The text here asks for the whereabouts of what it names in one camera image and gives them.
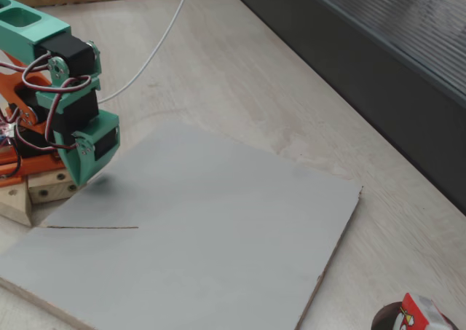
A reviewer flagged red white black servo wire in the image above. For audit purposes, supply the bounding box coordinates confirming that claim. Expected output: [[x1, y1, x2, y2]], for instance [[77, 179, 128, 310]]
[[0, 51, 92, 152]]

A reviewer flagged thin white cable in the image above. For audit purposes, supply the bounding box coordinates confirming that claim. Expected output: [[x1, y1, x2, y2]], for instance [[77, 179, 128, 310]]
[[98, 0, 195, 103]]

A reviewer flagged dark grey window frame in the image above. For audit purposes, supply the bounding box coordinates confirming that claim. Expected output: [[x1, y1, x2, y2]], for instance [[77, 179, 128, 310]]
[[221, 0, 466, 216]]

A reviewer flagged wooden block with screws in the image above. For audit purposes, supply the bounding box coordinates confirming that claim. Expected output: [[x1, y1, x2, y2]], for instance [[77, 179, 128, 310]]
[[28, 168, 80, 204]]

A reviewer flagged wooden wedge block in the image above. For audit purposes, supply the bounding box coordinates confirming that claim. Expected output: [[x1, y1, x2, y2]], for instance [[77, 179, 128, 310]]
[[0, 178, 33, 227]]

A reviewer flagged grey cardboard sheet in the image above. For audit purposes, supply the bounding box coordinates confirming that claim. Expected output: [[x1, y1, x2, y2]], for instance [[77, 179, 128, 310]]
[[0, 120, 364, 330]]

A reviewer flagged red and white box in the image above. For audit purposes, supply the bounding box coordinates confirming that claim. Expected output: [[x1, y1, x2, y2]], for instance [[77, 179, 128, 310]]
[[392, 292, 451, 330]]

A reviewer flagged round desk cable grommet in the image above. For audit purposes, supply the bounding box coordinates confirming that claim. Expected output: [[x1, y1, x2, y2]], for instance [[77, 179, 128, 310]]
[[371, 301, 460, 330]]

